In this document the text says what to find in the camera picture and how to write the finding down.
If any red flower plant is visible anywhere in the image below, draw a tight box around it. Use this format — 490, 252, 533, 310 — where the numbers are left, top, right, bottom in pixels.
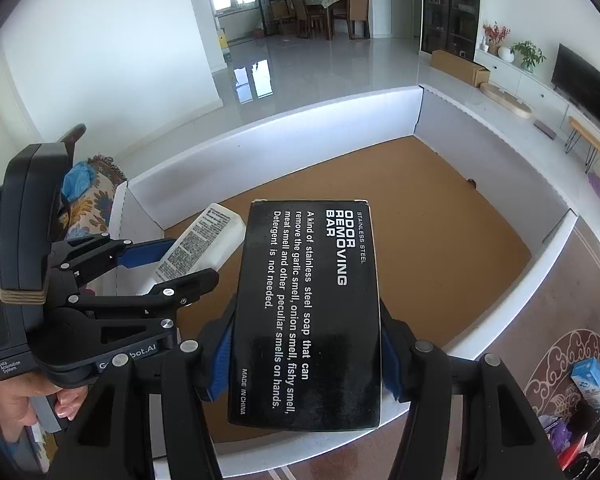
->
482, 21, 511, 55

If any round wooden board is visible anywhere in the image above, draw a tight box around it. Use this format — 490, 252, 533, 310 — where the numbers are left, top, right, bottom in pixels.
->
480, 82, 536, 119

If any wooden bench with metal legs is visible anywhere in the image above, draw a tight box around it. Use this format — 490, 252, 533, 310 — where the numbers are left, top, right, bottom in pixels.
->
562, 116, 600, 167

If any white plastic bottle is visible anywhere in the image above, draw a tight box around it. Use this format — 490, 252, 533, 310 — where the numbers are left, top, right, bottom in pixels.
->
152, 202, 247, 297

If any blue and white medicine box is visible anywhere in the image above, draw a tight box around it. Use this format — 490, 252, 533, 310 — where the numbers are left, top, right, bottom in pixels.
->
570, 357, 600, 413

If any person's left hand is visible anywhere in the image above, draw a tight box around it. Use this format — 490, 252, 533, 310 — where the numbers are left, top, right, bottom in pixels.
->
0, 384, 87, 429

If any wooden dining table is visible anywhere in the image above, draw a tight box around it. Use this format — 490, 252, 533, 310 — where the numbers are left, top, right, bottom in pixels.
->
307, 0, 352, 41

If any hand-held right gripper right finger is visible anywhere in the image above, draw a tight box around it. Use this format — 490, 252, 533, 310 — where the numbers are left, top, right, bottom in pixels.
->
379, 304, 571, 480

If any black television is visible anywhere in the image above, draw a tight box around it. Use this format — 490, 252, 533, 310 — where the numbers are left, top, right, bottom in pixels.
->
551, 44, 600, 137

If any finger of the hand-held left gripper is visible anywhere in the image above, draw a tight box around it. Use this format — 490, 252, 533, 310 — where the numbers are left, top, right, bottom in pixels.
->
69, 267, 221, 342
50, 233, 181, 287

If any black printed box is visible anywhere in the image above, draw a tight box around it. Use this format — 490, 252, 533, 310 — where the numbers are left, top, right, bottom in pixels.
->
227, 199, 383, 433

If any brown patterned desktop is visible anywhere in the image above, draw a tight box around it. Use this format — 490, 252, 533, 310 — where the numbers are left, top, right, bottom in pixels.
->
215, 214, 600, 480

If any black cloth pouch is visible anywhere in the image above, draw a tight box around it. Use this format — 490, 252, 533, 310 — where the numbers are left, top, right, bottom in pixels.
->
562, 400, 600, 453

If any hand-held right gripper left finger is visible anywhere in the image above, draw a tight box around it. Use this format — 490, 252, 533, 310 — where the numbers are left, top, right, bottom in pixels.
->
47, 307, 241, 480

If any green potted plant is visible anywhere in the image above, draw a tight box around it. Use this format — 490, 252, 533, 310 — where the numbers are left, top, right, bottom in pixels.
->
511, 40, 547, 74

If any blue plastic bag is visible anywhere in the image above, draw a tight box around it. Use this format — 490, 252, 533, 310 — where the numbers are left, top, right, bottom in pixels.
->
62, 164, 99, 202

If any wooden dining chair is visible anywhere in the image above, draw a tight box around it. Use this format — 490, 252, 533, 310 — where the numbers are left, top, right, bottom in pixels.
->
269, 0, 297, 37
346, 0, 371, 41
291, 0, 327, 40

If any purple plastic toy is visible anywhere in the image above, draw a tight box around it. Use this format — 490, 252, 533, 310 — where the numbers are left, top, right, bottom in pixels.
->
544, 416, 577, 453

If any dark glass cabinet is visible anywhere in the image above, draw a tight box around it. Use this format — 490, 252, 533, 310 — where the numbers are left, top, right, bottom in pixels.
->
420, 0, 482, 57

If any floral patterned cloth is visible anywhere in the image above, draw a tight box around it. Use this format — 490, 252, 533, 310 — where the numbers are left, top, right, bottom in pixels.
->
55, 155, 129, 301

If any white television cabinet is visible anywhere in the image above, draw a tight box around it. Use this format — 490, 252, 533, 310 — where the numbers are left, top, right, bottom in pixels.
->
474, 49, 600, 161

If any brown cardboard box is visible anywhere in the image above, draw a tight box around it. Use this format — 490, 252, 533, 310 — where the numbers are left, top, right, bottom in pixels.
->
431, 50, 491, 87

